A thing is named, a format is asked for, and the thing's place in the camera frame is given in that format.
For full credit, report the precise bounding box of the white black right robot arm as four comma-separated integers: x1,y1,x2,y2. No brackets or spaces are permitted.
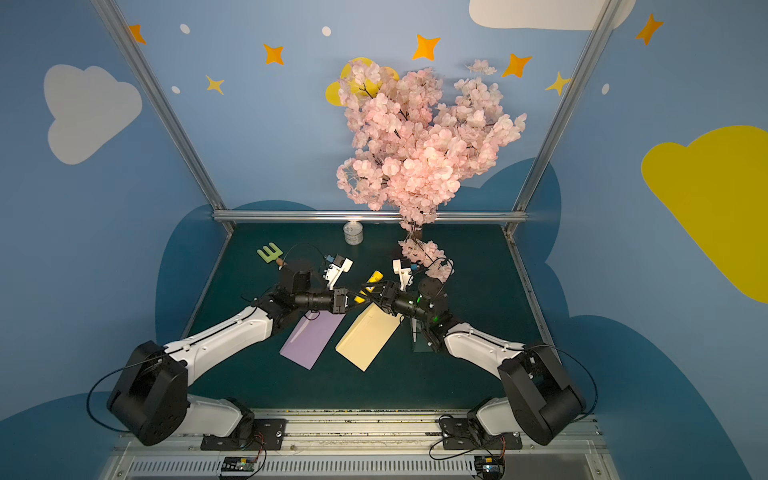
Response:
364,279,587,446

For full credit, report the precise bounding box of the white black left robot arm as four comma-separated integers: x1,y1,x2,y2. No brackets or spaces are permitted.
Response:
106,256,353,450

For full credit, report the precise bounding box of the purple envelope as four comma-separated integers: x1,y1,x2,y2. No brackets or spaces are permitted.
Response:
280,311,344,370

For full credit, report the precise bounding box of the cream yellow envelope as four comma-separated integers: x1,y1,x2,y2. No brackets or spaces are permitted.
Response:
335,304,402,372

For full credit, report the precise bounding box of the dark green envelope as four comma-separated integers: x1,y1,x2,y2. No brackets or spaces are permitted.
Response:
410,318,432,353

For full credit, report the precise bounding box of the silver tin can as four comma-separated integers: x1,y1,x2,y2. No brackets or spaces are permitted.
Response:
343,220,364,246

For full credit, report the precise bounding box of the pink cherry blossom tree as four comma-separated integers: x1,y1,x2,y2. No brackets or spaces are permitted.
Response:
336,59,527,282

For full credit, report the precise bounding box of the left green circuit board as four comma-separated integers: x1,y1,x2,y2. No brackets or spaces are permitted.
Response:
219,456,260,478

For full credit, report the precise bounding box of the green circuit board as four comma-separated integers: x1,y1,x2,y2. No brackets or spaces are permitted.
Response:
474,456,505,480
219,456,260,478

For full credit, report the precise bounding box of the right green circuit board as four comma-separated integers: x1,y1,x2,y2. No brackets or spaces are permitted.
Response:
474,456,505,480

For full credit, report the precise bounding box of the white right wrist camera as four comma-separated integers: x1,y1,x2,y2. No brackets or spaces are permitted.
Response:
392,258,419,291

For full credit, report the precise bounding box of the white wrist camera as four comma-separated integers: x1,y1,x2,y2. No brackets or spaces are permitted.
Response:
323,255,353,290
392,258,419,291

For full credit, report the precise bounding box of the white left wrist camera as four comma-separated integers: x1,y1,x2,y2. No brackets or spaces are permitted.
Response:
323,255,353,290

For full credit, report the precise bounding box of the yellow-green garden fork wooden handle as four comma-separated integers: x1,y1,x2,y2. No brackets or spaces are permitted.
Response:
257,242,284,267

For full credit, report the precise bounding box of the aluminium front mounting rail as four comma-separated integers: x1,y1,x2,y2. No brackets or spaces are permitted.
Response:
100,409,619,479

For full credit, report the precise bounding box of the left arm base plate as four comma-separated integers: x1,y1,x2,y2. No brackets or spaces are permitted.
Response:
200,418,287,451

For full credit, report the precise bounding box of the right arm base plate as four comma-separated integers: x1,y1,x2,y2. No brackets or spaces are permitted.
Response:
437,415,523,451

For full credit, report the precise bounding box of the right aluminium frame post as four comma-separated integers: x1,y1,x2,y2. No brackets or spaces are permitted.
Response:
512,0,622,213

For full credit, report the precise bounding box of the aluminium frame post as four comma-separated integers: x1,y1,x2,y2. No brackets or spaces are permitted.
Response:
512,0,622,213
91,0,226,210

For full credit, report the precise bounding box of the left aluminium frame post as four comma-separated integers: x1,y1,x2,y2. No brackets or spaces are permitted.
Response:
91,0,226,210

